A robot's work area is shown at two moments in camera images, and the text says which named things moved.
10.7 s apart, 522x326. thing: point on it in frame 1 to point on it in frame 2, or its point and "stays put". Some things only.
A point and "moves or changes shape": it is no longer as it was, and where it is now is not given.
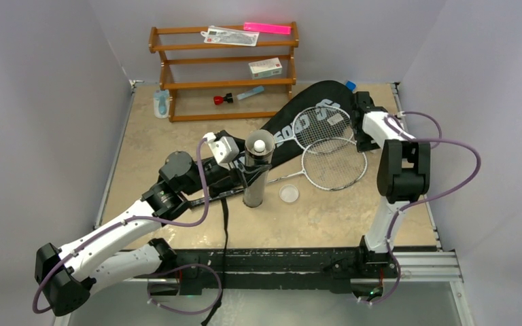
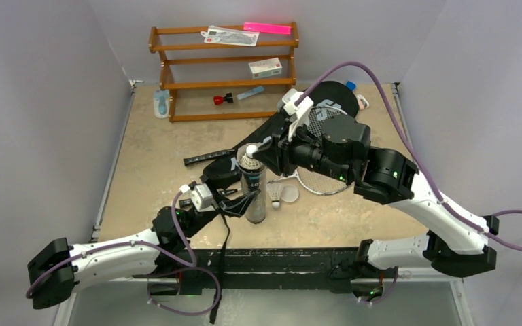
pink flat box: (264, 28) stays put
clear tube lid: (289, 193) stays put
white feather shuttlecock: (259, 145) moves or changes shape
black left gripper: (246, 174) to (236, 206)
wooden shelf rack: (153, 47) stays put
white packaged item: (230, 36) stays put
